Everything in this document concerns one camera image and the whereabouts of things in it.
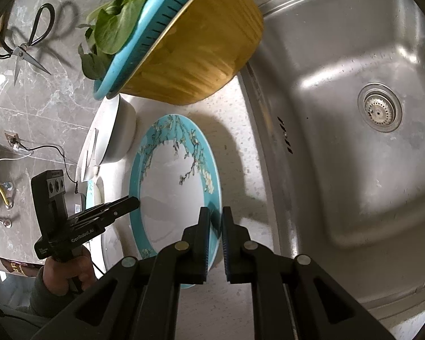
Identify black power cable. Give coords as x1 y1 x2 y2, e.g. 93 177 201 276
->
12 140 80 194

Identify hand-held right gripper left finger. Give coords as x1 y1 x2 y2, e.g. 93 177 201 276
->
28 206 213 340

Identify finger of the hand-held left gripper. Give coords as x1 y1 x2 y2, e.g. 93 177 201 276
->
67 203 106 229
95 195 141 219

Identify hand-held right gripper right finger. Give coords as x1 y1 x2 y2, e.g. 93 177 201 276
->
221 206 397 340

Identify teal floral plate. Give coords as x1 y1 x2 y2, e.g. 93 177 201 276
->
129 114 223 289

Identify yellow hose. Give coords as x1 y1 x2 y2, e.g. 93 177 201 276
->
0 180 14 209

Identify white cable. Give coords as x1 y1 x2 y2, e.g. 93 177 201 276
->
0 150 33 201

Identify sink drain strainer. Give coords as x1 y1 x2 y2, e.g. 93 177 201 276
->
357 83 403 133

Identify person's left forearm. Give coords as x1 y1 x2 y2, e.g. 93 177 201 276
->
29 265 86 330

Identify person's left hand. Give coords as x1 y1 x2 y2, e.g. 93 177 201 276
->
42 245 97 296

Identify stainless steel sink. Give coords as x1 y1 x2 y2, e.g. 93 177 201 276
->
240 0 425 313

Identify black-handled scissors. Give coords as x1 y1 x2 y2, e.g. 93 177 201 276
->
0 3 56 86

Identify yellow plastic basin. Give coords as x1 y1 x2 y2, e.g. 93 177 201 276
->
120 0 264 106

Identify stainless steel pot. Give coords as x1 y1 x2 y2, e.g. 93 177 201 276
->
64 191 86 217

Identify plain white bowl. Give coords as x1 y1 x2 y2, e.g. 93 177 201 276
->
92 94 137 164

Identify leafy green vegetable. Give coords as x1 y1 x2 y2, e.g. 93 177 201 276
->
78 0 168 80

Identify teal rimmed plate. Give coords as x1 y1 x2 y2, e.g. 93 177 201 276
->
86 176 105 214

